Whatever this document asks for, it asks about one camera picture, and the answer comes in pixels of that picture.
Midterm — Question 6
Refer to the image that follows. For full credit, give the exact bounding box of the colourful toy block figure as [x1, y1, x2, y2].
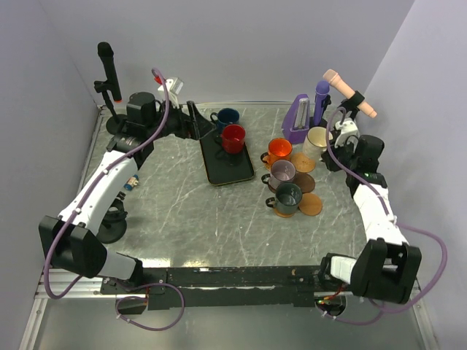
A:
[123, 174, 139, 191]

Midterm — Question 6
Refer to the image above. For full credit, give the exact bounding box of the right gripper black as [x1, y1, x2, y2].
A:
[322, 136, 358, 173]

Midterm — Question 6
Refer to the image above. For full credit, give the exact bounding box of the orange mug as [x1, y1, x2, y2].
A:
[260, 138, 293, 168]

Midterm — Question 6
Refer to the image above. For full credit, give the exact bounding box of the red mug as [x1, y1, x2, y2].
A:
[220, 124, 246, 154]

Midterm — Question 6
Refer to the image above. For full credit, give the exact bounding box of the purple microphone black stand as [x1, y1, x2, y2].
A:
[309, 93, 331, 128]

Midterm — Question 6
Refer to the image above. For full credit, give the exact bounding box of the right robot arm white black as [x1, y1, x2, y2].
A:
[318, 135, 422, 304]

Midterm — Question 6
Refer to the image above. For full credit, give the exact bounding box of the light wood coaster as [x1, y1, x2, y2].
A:
[298, 192, 323, 216]
[273, 209, 295, 218]

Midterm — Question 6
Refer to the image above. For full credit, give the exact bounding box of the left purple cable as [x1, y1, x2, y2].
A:
[42, 67, 186, 333]

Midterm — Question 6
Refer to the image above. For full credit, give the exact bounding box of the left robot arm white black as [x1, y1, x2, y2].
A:
[39, 93, 215, 293]

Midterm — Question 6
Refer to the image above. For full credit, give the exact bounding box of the woven rattan coaster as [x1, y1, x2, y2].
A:
[290, 152, 316, 173]

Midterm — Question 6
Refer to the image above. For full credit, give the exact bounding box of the black round stand base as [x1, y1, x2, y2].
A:
[97, 192, 128, 244]

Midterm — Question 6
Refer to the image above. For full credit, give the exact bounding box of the left black microphone stand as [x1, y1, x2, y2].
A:
[93, 80, 127, 135]

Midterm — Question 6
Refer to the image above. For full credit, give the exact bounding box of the lilac mug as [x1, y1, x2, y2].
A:
[261, 160, 297, 190]

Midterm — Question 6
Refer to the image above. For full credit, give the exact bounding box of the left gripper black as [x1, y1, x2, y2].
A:
[147, 98, 216, 141]

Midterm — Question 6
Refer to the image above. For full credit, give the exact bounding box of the purple metronome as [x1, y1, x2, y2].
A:
[282, 94, 311, 145]

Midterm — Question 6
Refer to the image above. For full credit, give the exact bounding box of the purple cable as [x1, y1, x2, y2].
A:
[315, 106, 449, 326]
[42, 67, 186, 333]

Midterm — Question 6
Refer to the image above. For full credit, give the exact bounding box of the black serving tray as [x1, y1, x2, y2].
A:
[200, 132, 255, 187]

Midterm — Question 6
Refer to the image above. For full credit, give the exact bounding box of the cream mug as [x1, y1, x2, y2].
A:
[302, 126, 327, 161]

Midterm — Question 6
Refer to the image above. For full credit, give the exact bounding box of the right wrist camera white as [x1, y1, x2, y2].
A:
[334, 117, 360, 149]

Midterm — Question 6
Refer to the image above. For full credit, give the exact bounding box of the blue mug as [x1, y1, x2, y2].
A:
[209, 108, 240, 133]

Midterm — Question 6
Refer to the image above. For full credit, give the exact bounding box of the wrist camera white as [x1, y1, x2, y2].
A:
[334, 117, 360, 149]
[154, 76, 184, 109]

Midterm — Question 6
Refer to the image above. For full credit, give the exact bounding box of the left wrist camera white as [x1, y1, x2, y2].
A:
[154, 76, 184, 109]

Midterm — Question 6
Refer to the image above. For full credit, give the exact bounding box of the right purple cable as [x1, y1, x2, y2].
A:
[315, 106, 449, 326]

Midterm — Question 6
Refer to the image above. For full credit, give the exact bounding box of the dark green mug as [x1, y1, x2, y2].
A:
[265, 182, 303, 215]

